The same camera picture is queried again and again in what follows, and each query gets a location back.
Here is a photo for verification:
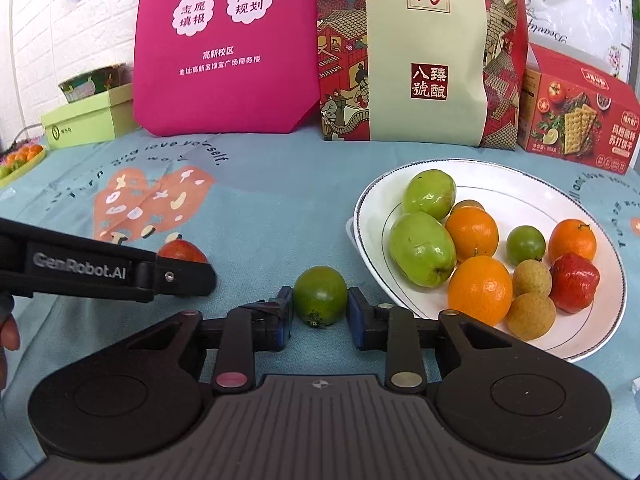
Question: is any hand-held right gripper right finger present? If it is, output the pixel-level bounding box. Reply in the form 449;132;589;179
347;286;513;392

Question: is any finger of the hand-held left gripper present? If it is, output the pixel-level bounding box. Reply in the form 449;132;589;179
133;255;218;298

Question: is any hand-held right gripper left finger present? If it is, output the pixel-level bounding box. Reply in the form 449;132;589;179
127;286;295;394

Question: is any red wax apple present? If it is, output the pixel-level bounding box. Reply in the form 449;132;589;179
550;253;600;314
157;239;209;264

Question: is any small green mandarin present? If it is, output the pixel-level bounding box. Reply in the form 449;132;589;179
293;266;349;329
506;225;546;266

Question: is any large green mango front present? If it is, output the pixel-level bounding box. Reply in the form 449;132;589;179
389;211;457;288

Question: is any large green mango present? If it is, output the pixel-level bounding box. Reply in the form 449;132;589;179
389;211;457;288
401;169;457;221

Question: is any orange mandarin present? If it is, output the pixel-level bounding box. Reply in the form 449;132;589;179
444;206;500;262
447;255;514;327
548;219;598;264

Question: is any large green mango back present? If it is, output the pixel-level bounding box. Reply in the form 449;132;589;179
401;169;457;221

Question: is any white plate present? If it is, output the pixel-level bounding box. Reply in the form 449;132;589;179
353;158;628;364

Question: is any person's left hand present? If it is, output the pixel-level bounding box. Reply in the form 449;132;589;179
0;317;21;392

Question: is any blue printed tablecloth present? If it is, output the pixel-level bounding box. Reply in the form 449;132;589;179
0;127;640;480

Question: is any yellow tray with fruit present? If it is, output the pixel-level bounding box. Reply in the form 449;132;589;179
0;144;47;181

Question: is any heap of small citrus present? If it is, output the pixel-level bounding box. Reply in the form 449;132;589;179
0;145;44;177

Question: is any light green box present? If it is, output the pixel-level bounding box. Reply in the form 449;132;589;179
41;82;136;150

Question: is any green patterned bowl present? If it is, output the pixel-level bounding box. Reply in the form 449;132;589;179
57;63;128;106

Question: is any pink tote bag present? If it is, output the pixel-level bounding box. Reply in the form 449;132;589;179
132;0;321;137

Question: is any red and green printed gift bag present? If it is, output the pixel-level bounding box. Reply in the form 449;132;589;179
315;0;530;152

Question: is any red cracker box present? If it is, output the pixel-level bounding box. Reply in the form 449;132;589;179
517;42;636;176

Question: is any white floral bag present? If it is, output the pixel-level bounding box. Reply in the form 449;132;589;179
520;0;634;86

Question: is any black cable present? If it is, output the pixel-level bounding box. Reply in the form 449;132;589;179
9;124;47;152

